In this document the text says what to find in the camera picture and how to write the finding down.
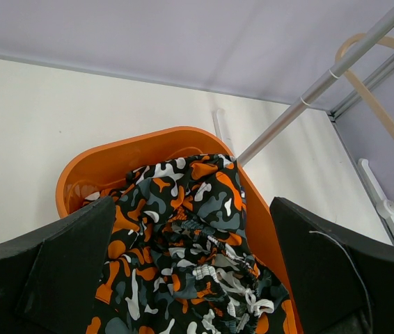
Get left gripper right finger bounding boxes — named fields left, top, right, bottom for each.
left=270, top=198, right=394, bottom=333

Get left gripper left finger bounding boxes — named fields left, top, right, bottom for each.
left=0, top=197, right=116, bottom=333

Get orange black camo shorts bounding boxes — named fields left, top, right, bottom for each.
left=84, top=154, right=297, bottom=333

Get wooden hanger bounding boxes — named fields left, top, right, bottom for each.
left=334, top=33, right=394, bottom=168

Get silver clothes rack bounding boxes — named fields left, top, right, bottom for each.
left=239, top=7, right=394, bottom=243

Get orange plastic basket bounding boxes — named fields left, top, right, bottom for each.
left=56, top=127, right=302, bottom=333

